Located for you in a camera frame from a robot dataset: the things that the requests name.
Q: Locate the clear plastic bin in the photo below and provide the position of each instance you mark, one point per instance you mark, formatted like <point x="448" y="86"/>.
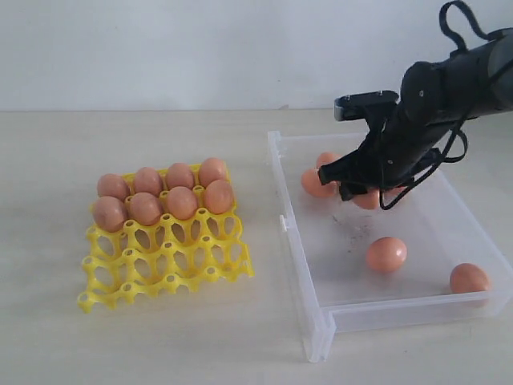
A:
<point x="426" y="260"/>

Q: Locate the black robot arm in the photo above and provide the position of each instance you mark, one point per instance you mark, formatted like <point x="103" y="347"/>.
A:
<point x="435" y="99"/>

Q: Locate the brown egg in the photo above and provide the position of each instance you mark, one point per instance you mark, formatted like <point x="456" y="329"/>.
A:
<point x="469" y="278"/>
<point x="390" y="194"/>
<point x="179" y="174"/>
<point x="326" y="158"/>
<point x="311" y="184"/>
<point x="218" y="197"/>
<point x="145" y="208"/>
<point x="113" y="185"/>
<point x="181" y="202"/>
<point x="148" y="180"/>
<point x="368" y="201"/>
<point x="386" y="255"/>
<point x="109" y="214"/>
<point x="212" y="169"/>

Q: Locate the yellow plastic egg tray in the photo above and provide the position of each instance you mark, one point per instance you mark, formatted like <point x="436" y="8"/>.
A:
<point x="168" y="256"/>

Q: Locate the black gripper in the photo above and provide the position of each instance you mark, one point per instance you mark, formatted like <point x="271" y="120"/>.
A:
<point x="395" y="156"/>

